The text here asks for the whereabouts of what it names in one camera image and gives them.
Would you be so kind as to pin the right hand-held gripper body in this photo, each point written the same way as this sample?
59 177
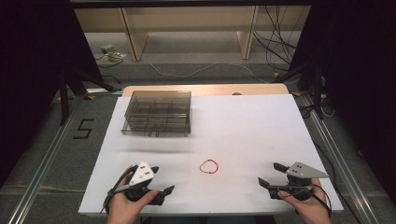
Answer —
303 171

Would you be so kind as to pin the black metal stand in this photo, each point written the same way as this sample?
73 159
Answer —
316 90
67 93

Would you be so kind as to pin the person's left hand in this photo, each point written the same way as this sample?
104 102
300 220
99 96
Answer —
123 208

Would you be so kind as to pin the person's right hand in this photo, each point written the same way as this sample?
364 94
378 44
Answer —
311 210

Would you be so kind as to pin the red rubber band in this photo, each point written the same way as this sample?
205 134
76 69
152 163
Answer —
201 165

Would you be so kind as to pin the aluminium floor rail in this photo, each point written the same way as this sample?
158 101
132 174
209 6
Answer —
40 169
342 161

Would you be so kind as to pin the white power adapter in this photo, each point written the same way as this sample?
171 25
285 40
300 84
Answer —
112 53

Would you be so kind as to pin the dark curtain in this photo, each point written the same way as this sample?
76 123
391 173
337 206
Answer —
28 77
358 77

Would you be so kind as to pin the clear smoky plastic drawer organizer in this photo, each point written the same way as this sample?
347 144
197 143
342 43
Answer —
157 113

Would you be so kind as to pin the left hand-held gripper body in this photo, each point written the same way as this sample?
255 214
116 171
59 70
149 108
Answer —
141 174

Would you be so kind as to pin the light wooden shelf unit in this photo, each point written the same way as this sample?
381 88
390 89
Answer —
186 18

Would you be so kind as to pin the white board sheet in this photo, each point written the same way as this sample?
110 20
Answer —
249 130

